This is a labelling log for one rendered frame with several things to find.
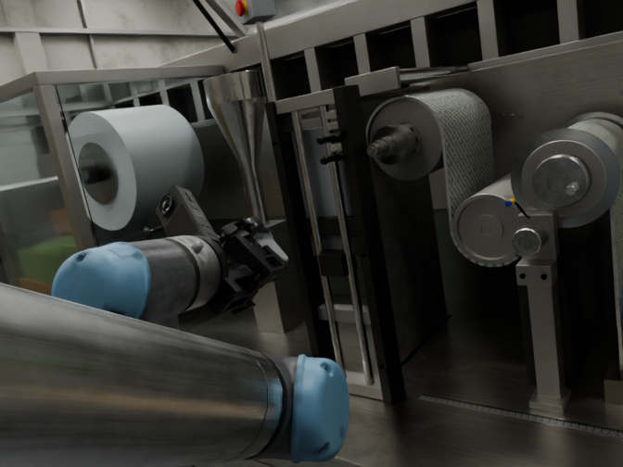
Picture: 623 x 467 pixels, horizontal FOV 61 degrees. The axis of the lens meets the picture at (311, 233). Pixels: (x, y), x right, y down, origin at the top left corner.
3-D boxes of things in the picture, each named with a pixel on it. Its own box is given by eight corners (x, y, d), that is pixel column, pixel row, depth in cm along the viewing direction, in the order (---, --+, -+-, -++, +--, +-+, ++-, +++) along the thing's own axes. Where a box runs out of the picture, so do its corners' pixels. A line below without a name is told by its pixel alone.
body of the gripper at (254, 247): (255, 307, 66) (203, 330, 55) (209, 259, 68) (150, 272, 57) (292, 263, 64) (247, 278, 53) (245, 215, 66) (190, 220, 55)
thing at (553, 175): (540, 149, 76) (596, 164, 73) (544, 147, 78) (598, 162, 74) (525, 197, 80) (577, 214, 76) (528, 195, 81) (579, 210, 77)
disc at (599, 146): (514, 229, 84) (505, 134, 81) (515, 228, 84) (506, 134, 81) (623, 227, 75) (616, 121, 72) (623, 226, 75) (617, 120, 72)
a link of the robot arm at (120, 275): (49, 357, 42) (36, 250, 42) (139, 324, 53) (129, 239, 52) (129, 357, 40) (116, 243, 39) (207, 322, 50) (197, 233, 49)
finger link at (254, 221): (256, 250, 71) (223, 258, 63) (247, 241, 71) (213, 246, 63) (277, 224, 69) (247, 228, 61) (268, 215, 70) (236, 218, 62)
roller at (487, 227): (456, 263, 92) (448, 195, 89) (502, 225, 111) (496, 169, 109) (528, 265, 84) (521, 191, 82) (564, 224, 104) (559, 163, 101)
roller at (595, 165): (524, 219, 82) (517, 145, 80) (562, 185, 102) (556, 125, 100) (608, 216, 75) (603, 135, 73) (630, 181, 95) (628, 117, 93)
